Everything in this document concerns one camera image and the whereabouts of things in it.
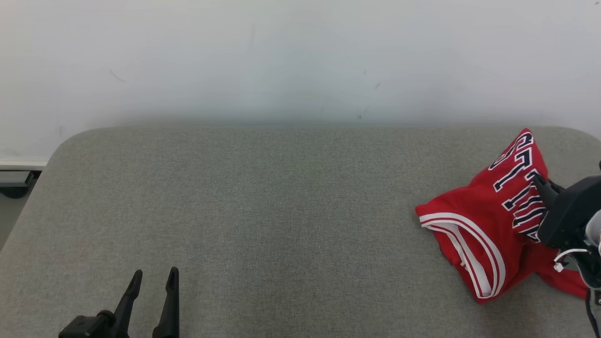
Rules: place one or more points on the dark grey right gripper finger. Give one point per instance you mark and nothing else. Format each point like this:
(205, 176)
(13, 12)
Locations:
(545, 188)

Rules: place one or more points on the red jersey with white sleeves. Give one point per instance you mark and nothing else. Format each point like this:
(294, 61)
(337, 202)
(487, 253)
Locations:
(469, 234)

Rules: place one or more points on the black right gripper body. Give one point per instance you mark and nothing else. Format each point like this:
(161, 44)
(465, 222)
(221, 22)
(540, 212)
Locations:
(568, 216)

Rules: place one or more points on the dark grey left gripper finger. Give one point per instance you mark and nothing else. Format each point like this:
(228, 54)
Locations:
(127, 314)
(170, 314)

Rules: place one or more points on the grey box by wall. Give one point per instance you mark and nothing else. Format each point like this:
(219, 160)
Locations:
(14, 180)

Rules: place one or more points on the white wall baseboard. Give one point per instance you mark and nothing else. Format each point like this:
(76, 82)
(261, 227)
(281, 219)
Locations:
(21, 165)

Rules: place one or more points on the grey fabric sofa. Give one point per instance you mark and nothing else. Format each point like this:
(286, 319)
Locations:
(258, 225)

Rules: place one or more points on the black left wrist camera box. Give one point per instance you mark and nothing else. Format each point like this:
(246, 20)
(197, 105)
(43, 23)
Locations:
(87, 326)

